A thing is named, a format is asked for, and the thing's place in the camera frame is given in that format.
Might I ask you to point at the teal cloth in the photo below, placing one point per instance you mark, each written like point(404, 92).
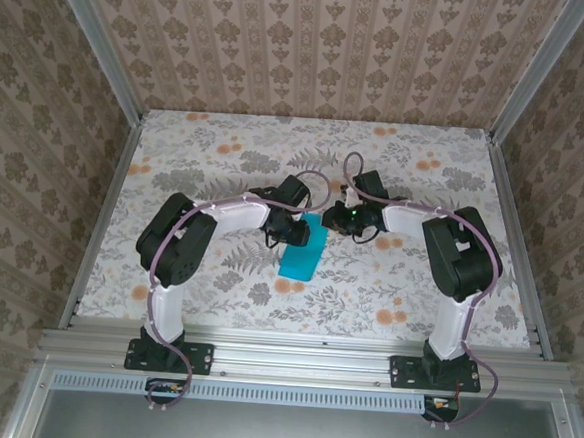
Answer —
point(299, 264)

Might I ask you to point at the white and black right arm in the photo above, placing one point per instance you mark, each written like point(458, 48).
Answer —
point(464, 261)

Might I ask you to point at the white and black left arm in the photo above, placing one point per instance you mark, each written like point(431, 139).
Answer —
point(174, 251)

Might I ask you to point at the grey metal panel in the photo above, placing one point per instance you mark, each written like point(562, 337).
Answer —
point(282, 434)

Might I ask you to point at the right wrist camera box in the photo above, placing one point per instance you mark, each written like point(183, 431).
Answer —
point(349, 195)

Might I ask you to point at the aluminium cross rail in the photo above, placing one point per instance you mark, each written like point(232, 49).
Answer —
point(302, 360)

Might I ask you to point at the aluminium table side rail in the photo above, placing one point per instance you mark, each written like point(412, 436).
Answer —
point(517, 245)
point(104, 216)

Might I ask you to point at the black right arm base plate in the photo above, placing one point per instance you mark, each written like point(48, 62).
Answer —
point(401, 372)

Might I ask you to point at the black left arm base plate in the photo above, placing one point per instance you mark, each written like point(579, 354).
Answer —
point(202, 358)

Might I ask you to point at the aluminium frame post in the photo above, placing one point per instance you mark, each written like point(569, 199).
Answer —
point(539, 71)
point(103, 50)

